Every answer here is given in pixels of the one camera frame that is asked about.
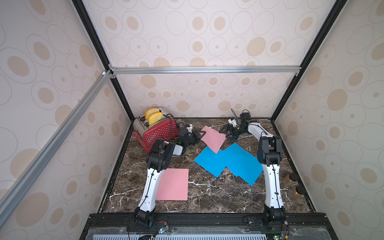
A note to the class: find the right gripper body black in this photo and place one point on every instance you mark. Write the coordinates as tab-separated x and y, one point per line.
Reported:
231	129

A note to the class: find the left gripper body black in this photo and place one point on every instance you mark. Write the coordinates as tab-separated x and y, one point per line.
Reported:
191	140

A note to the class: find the pink paper back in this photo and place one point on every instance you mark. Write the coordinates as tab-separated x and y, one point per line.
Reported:
213	139

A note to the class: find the pink paper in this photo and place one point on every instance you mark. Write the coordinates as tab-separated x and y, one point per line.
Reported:
173	185
213	139

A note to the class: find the blue paper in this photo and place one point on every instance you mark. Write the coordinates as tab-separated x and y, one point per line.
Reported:
213	162
242	164

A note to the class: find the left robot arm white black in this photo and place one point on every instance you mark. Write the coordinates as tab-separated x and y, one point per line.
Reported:
158	161

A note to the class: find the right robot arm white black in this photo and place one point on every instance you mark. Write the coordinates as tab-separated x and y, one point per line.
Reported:
269	155

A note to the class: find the red toaster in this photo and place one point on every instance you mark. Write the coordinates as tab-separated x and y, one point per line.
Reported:
166	129

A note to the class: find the yellow toast slice front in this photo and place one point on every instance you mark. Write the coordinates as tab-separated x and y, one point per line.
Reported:
154	118

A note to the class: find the yellow toast slice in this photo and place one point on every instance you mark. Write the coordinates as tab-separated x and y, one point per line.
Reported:
154	118
151	111

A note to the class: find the yellow toast slice back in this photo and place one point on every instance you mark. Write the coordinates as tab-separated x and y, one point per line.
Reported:
151	111

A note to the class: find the brown jar back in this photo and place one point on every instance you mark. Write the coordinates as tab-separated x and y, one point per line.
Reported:
290	180

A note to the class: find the brown jar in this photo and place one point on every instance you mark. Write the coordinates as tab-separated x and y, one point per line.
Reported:
296	192
290	180

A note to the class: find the brown jar front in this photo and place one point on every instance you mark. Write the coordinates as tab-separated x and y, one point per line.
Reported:
296	192

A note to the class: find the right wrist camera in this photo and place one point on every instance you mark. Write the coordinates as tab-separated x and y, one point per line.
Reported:
243	120

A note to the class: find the horizontal aluminium rail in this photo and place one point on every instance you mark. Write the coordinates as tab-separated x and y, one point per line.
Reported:
173	71

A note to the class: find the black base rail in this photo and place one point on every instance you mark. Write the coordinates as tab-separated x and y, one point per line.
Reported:
179	226

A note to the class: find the left aluminium rail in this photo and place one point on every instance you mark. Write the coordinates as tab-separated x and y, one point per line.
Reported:
32	172

